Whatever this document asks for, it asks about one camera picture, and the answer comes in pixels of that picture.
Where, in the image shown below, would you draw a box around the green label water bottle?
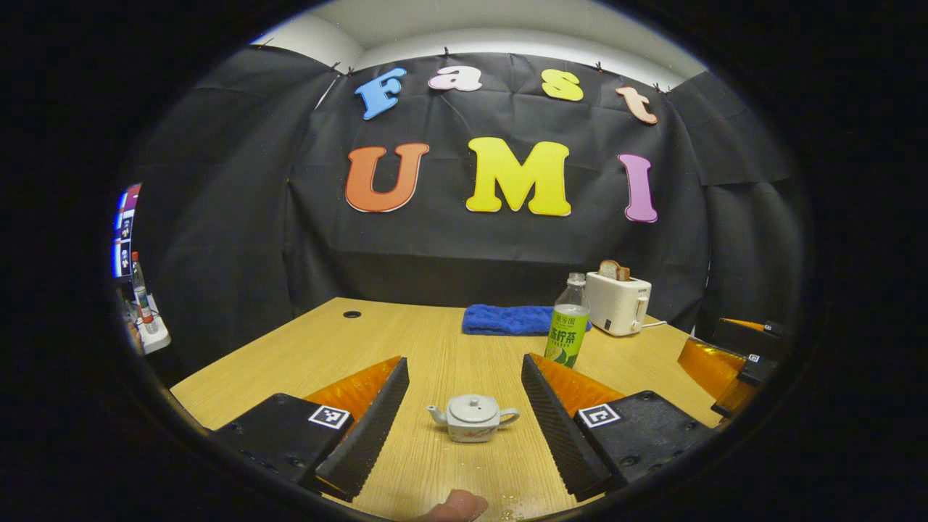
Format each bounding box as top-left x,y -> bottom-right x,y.
544,273 -> 592,369

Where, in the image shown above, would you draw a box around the computer monitor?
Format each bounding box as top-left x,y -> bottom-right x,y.
112,183 -> 143,280

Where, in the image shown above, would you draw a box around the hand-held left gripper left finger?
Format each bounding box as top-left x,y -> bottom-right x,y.
210,355 -> 410,502

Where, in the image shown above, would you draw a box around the white toaster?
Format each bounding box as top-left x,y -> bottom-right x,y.
584,271 -> 653,337

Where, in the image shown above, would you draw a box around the white power strip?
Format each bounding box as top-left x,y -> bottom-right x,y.
138,294 -> 173,355

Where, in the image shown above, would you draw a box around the white ceramic teacup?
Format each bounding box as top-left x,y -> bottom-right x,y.
426,406 -> 521,444

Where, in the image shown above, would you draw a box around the small red label bottle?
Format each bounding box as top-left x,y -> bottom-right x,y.
130,251 -> 159,336

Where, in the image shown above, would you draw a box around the black backdrop cloth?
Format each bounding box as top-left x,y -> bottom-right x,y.
134,45 -> 813,378

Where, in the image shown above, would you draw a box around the blue towel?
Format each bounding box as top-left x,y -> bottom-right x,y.
461,304 -> 592,336

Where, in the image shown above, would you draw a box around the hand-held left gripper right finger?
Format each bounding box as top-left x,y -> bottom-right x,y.
521,352 -> 718,502

